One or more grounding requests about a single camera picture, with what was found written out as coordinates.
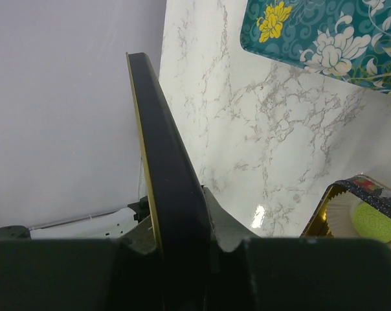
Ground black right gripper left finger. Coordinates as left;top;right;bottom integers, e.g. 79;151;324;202
0;218;164;310

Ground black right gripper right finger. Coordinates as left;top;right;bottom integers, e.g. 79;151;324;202
203;188;391;310

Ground gold tin lid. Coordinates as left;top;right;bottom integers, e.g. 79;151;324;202
126;52;211;310

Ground green sandwich cookie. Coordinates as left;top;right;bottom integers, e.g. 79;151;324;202
350;202;391;243

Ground white paper cupcake liner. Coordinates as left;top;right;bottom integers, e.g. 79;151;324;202
326;193;391;249

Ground square cookie tin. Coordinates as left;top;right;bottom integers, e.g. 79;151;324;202
301;174;391;236

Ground teal floral tray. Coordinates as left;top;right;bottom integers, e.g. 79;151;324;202
240;0;391;95

